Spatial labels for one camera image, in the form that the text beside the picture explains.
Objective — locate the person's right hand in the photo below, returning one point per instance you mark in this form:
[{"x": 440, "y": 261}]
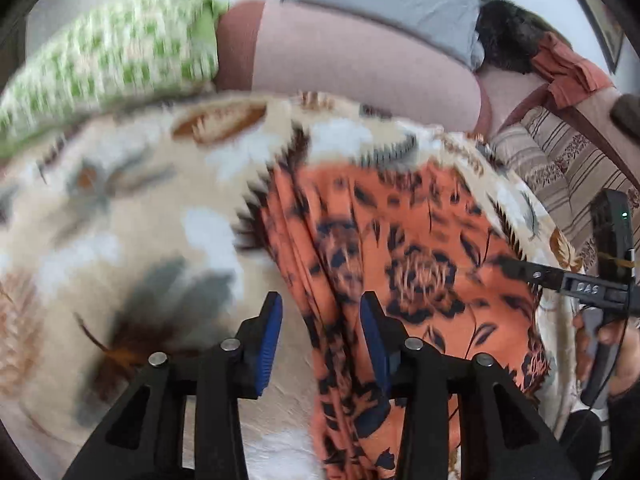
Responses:
[{"x": 627, "y": 360}]

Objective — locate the beige leaf-print blanket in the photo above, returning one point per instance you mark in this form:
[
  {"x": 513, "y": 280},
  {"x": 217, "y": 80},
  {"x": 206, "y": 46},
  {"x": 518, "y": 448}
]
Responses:
[{"x": 150, "y": 210}]

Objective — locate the green patterned pillow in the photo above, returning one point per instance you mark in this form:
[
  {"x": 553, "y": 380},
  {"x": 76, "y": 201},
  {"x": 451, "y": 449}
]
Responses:
[{"x": 115, "y": 55}]

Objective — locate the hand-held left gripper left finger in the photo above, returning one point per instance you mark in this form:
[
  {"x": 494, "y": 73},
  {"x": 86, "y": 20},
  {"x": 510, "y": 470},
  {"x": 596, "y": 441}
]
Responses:
[{"x": 270, "y": 342}]

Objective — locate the striped beige sofa cushion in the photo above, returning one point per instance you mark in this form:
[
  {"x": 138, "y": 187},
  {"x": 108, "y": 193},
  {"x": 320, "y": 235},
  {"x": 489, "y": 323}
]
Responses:
[{"x": 550, "y": 160}]

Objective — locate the dark brown cushion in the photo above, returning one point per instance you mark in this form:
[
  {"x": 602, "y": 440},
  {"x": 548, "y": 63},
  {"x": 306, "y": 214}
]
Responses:
[{"x": 627, "y": 112}]

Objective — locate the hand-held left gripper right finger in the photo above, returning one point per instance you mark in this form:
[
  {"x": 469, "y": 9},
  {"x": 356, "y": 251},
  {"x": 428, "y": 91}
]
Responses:
[{"x": 372, "y": 345}]

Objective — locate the black fluffy cloth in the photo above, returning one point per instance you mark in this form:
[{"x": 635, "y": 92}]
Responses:
[{"x": 505, "y": 35}]

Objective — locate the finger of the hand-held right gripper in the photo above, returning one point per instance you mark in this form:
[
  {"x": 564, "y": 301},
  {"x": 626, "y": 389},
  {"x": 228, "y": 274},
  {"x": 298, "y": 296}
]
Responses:
[{"x": 535, "y": 275}]

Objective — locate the pink bolster pillow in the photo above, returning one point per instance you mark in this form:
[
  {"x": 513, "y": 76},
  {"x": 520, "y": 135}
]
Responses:
[{"x": 360, "y": 60}]

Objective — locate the framed wall picture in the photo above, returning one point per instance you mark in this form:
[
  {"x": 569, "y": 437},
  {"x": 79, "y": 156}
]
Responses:
[{"x": 607, "y": 30}]

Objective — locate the rust orange cloth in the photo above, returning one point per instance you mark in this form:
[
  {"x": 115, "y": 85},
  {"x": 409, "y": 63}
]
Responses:
[{"x": 565, "y": 70}]

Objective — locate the orange floral garment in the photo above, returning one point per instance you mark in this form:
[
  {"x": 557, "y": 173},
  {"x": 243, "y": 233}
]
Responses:
[{"x": 425, "y": 240}]

